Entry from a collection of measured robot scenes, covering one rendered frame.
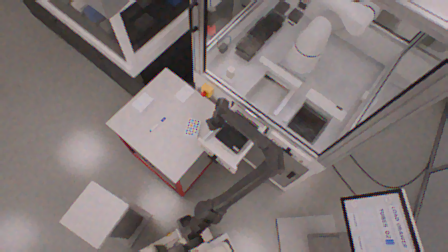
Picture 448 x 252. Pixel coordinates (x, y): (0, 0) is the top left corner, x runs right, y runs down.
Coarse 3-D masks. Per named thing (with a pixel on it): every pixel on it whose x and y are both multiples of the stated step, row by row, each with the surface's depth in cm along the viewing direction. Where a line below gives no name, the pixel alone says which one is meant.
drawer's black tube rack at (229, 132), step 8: (240, 112) 177; (248, 120) 175; (224, 128) 173; (232, 128) 174; (256, 128) 174; (216, 136) 173; (224, 136) 173; (232, 136) 170; (240, 136) 171; (224, 144) 172; (232, 144) 168; (240, 144) 170
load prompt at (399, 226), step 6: (390, 204) 136; (396, 204) 134; (390, 210) 135; (396, 210) 133; (390, 216) 135; (396, 216) 133; (396, 222) 132; (402, 222) 131; (396, 228) 132; (402, 228) 130; (396, 234) 131; (402, 234) 130; (402, 240) 129; (408, 240) 128; (402, 246) 129; (408, 246) 127
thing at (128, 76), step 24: (24, 0) 273; (96, 0) 132; (120, 0) 139; (48, 24) 283; (72, 24) 194; (120, 24) 149; (96, 48) 197; (144, 48) 184; (168, 48) 210; (120, 72) 236; (144, 72) 204; (192, 72) 274
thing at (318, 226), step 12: (312, 216) 240; (324, 216) 241; (288, 228) 235; (300, 228) 235; (312, 228) 235; (324, 228) 236; (288, 240) 231; (300, 240) 231; (312, 240) 223; (324, 240) 201; (336, 240) 183; (348, 240) 167
